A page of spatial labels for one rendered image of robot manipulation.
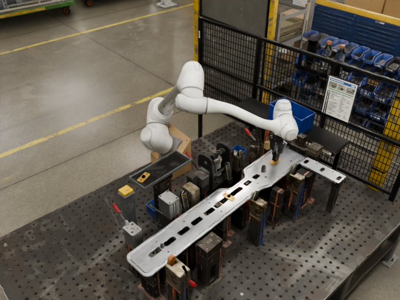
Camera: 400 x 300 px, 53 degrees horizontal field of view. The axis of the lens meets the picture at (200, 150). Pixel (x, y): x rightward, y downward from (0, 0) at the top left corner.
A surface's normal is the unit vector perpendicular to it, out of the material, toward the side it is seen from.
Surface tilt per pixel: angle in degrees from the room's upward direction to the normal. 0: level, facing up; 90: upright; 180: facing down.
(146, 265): 0
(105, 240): 0
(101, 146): 0
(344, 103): 90
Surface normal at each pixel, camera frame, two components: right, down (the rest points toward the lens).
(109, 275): 0.00, -0.81
